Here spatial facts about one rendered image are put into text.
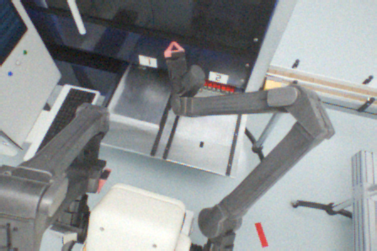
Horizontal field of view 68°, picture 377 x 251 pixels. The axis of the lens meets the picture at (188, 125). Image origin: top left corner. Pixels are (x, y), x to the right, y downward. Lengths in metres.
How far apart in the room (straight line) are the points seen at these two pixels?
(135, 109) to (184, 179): 0.92
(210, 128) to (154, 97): 0.32
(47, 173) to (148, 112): 0.89
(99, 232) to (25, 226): 0.23
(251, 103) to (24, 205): 0.52
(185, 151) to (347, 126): 1.77
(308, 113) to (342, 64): 2.54
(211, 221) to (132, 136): 0.67
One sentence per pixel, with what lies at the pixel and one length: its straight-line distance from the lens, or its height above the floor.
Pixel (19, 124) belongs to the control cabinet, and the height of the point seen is 0.90.
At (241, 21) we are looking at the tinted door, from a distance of 1.09.
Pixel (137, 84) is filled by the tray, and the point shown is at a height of 0.88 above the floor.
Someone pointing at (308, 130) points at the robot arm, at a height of 1.54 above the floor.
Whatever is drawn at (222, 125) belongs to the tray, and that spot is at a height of 0.88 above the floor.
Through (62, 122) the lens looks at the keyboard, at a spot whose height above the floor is 0.82.
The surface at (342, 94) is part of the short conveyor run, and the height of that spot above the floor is 0.93.
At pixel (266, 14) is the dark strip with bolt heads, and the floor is 1.40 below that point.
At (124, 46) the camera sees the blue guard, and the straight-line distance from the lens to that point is 1.36.
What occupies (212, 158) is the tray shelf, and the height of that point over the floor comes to 0.88.
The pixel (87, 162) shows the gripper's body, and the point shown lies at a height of 1.26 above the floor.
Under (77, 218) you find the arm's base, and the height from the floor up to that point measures 1.21.
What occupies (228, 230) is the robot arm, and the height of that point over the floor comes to 1.26.
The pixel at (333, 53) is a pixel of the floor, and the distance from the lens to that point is 3.22.
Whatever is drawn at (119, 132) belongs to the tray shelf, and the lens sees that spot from 1.33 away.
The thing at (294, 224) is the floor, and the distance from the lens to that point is 2.23.
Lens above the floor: 2.04
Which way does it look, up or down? 61 degrees down
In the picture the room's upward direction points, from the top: 5 degrees clockwise
